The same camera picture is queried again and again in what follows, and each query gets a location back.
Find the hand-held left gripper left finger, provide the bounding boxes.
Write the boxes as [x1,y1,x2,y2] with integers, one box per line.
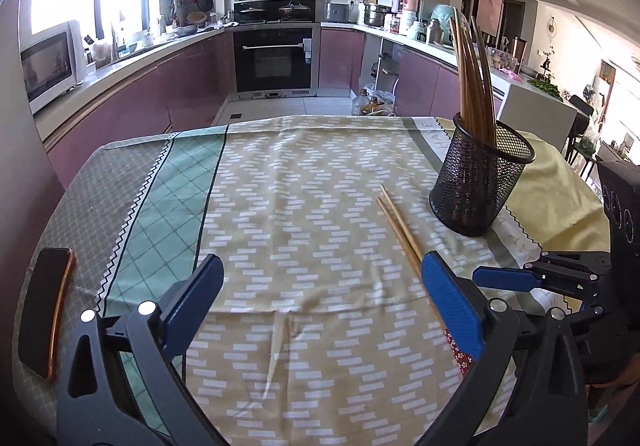
[56,253,233,446]

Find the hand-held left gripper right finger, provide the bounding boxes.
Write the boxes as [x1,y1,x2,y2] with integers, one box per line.
[417,250,590,446]

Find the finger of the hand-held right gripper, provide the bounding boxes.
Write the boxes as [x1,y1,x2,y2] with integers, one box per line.
[566,276,614,343]
[471,250,613,294]

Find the black mesh utensil holder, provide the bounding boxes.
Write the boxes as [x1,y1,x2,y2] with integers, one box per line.
[429,112,536,238]

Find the black chair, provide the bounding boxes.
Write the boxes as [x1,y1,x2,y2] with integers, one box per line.
[567,95,596,162]

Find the white cabinet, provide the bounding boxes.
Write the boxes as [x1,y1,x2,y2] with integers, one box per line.
[500,84,578,152]

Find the patterned beige green tablecloth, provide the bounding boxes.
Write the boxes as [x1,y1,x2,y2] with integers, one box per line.
[12,115,611,446]

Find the green leafy vegetables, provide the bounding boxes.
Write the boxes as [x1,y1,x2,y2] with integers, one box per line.
[530,76,561,100]

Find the black smartphone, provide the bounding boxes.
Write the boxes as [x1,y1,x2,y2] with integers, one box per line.
[17,247,77,379]

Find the brown canister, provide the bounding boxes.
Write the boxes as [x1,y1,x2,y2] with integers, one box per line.
[510,37,528,72]

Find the clear egg tray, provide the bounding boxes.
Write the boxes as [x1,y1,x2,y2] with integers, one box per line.
[487,49,516,70]

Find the pink kitchen cabinets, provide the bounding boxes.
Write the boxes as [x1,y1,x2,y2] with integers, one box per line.
[42,26,506,187]

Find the clear plastic bottle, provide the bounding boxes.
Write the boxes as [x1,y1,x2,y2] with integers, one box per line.
[352,89,396,117]

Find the black built-in oven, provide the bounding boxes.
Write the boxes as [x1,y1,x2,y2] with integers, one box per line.
[232,24,321,100]

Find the white microwave oven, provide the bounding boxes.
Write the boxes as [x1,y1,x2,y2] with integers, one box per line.
[21,21,83,114]

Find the stainless steel pot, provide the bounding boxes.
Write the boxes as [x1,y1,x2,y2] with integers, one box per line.
[364,4,392,26]

